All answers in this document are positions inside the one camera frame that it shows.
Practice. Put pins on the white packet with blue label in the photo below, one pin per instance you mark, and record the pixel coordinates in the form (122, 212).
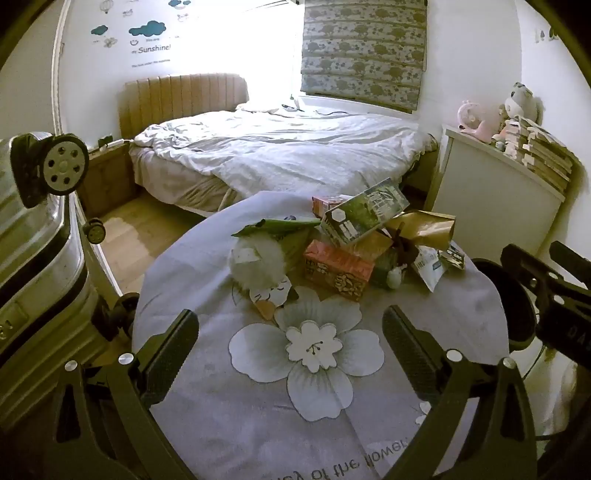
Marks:
(427, 270)

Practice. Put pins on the white bag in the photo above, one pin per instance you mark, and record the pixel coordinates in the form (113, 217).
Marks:
(221, 415)

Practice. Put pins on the bed with white bedding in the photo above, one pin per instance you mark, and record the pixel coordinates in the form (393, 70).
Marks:
(277, 147)

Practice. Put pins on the green wrapper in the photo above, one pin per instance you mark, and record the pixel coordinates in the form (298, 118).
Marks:
(383, 271)

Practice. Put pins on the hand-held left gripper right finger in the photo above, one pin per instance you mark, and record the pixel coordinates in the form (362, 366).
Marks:
(408, 341)

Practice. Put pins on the stack of books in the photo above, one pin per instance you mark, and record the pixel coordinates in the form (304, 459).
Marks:
(545, 157)

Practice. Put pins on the wooden nightstand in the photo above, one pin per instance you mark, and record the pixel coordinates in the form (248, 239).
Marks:
(111, 177)

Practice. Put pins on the green snack packet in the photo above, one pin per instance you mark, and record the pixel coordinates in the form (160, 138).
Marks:
(281, 227)

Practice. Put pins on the white fluffy plush toy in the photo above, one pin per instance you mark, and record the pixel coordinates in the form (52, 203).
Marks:
(258, 267)

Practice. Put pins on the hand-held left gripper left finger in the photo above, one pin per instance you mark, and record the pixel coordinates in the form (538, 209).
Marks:
(171, 346)

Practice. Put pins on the grey white plush toy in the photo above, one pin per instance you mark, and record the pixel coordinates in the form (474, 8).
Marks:
(519, 99)

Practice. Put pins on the white cabinet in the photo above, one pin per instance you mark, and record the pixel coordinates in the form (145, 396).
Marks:
(489, 194)

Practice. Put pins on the green white carton box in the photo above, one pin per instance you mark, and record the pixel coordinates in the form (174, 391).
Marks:
(364, 212)

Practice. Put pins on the orange carton box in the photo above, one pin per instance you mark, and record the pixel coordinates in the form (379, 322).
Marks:
(332, 267)

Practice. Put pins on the floral roman blind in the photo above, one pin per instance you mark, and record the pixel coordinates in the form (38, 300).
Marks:
(364, 50)

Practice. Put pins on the small dark gadget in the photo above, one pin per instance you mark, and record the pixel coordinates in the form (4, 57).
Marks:
(106, 141)

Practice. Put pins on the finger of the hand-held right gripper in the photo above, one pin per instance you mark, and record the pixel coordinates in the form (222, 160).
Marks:
(531, 272)
(572, 261)

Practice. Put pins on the small dark packet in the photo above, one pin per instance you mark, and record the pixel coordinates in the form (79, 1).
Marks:
(452, 258)

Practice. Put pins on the dark brown wrapper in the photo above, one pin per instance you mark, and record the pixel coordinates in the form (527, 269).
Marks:
(406, 249)

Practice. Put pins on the yellow snack packet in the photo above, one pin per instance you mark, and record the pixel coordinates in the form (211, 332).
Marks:
(374, 244)

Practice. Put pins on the tan padded headboard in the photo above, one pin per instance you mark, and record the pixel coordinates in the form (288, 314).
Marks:
(184, 97)

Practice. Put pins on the black round trash bin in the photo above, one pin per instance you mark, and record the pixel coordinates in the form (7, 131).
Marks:
(503, 309)

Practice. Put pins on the silver ribbed suitcase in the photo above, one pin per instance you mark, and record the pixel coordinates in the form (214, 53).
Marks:
(27, 240)

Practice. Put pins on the small orange box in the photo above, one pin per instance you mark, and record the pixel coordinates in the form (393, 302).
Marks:
(323, 205)

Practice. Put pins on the cloud wall decal set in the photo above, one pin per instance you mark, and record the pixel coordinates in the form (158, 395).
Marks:
(147, 30)

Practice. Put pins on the pink plush toy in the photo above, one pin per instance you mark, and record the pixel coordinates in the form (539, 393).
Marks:
(471, 115)

